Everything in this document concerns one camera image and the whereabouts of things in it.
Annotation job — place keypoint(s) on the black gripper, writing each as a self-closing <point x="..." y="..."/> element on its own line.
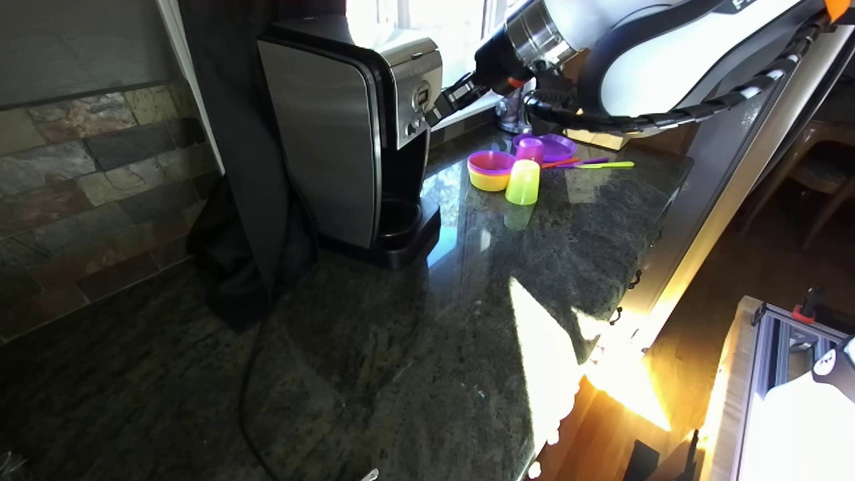
<point x="494" y="70"/>

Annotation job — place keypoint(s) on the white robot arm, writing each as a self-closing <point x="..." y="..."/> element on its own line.
<point x="659" y="48"/>

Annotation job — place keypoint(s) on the pink plastic bowl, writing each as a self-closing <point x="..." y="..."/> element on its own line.
<point x="490" y="160"/>

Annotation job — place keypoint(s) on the yellow plastic bowl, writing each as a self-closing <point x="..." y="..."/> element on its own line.
<point x="486" y="181"/>

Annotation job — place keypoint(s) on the magenta plastic cup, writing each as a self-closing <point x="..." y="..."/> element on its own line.
<point x="529" y="147"/>

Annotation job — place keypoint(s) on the green plastic cup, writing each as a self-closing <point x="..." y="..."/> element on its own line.
<point x="525" y="184"/>

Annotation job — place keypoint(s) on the purple plastic plate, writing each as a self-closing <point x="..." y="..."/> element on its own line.
<point x="556" y="147"/>

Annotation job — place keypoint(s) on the pink plastic spoon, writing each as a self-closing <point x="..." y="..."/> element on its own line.
<point x="577" y="160"/>

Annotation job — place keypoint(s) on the wooden knife block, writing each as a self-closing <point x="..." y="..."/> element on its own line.
<point x="597" y="136"/>

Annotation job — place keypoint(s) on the green plastic spoon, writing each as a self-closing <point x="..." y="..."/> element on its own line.
<point x="611" y="163"/>

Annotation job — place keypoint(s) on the dark hanging curtain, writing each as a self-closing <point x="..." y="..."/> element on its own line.
<point x="242" y="133"/>

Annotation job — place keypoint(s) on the wooden chair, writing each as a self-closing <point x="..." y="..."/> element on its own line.
<point x="816" y="169"/>

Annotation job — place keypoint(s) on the small black box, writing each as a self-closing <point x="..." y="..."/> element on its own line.
<point x="643" y="458"/>

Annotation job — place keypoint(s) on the gray box device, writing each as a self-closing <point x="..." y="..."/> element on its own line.
<point x="783" y="343"/>

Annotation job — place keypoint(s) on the white sheet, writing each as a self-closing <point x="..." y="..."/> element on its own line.
<point x="802" y="430"/>

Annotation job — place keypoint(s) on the white window frame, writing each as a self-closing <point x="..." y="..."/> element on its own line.
<point x="464" y="34"/>

